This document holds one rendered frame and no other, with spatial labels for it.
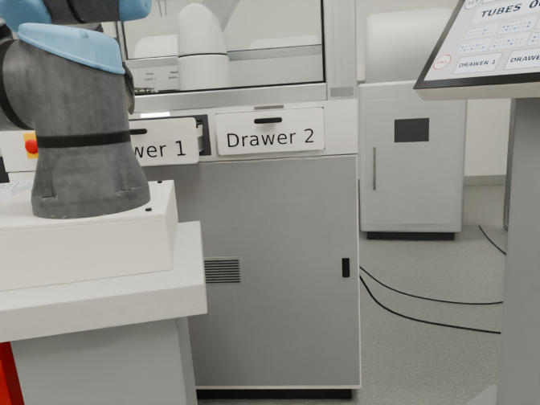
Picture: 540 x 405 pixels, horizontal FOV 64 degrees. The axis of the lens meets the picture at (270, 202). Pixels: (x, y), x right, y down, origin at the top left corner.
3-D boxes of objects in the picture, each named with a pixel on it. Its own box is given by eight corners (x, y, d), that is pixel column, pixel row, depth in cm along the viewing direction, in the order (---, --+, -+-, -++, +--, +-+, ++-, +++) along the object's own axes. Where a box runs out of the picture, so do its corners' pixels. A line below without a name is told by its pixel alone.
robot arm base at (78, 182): (151, 210, 55) (143, 132, 53) (19, 224, 51) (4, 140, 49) (149, 189, 69) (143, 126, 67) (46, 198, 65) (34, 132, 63)
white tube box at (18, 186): (14, 204, 102) (10, 188, 101) (-11, 202, 105) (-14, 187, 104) (57, 192, 113) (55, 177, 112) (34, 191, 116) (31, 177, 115)
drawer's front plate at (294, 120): (325, 149, 117) (323, 107, 114) (218, 155, 120) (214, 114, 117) (324, 148, 119) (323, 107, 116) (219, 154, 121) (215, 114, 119)
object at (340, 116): (357, 153, 118) (357, 98, 115) (6, 172, 128) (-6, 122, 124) (335, 127, 210) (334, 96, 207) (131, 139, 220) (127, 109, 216)
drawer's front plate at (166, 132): (198, 162, 107) (193, 117, 105) (85, 169, 110) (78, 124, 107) (199, 161, 109) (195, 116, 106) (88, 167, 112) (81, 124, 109)
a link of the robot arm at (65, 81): (105, 134, 52) (90, 11, 48) (1, 138, 53) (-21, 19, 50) (145, 128, 63) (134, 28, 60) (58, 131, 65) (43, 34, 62)
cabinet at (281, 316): (366, 407, 137) (362, 153, 118) (55, 407, 146) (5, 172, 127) (342, 280, 229) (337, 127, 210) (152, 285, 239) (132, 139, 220)
